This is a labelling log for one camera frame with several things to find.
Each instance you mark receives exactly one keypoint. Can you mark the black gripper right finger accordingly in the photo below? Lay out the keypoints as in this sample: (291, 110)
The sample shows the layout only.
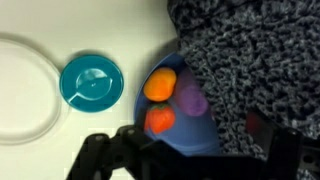
(282, 146)

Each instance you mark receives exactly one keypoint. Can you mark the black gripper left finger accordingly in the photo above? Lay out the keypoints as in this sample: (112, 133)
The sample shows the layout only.
(129, 148)

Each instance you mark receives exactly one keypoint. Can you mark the dark blue knitted blanket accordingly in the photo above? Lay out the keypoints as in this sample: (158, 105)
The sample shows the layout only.
(248, 54)

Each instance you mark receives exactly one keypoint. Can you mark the red toy strawberry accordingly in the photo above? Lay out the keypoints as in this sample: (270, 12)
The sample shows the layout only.
(159, 118)

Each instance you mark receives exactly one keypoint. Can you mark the blue plate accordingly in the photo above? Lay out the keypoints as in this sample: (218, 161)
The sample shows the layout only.
(189, 135)

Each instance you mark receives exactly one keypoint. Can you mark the orange toy fruit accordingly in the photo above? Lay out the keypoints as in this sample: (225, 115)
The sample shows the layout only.
(160, 85)

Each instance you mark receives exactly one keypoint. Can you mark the teal round lid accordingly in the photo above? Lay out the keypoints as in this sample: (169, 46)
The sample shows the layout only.
(91, 83)

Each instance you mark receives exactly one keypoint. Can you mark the purple toy fruit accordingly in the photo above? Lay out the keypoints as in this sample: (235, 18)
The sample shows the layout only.
(188, 95)

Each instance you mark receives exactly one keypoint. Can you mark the white plastic plate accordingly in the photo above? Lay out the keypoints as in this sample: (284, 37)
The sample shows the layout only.
(31, 106)

